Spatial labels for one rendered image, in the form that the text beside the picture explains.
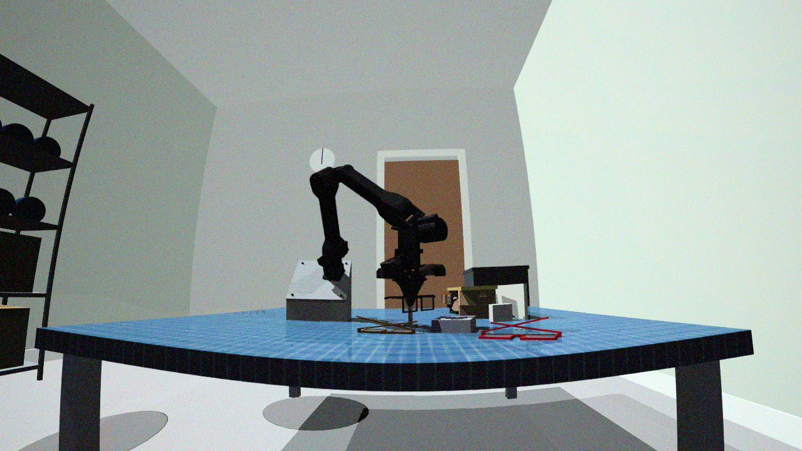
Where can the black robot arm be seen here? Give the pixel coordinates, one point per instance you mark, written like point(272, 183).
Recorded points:
point(392, 207)

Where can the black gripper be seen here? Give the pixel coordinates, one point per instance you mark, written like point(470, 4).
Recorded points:
point(411, 286)

